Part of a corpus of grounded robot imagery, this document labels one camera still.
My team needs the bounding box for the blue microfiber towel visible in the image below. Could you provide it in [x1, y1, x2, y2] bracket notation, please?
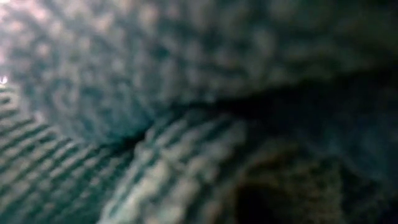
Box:
[0, 0, 398, 224]

